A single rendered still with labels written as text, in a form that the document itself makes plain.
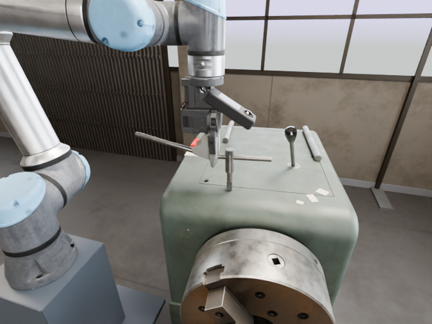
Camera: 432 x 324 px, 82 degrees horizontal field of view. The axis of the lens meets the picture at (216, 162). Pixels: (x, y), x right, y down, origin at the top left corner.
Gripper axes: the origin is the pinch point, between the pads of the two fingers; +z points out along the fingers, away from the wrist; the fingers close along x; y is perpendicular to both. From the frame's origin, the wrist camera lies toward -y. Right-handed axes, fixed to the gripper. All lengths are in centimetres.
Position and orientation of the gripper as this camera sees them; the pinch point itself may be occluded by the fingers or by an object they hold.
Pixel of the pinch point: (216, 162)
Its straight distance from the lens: 61.0
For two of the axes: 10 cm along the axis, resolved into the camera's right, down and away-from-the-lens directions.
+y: -9.8, -0.9, 1.6
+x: -1.8, 4.6, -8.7
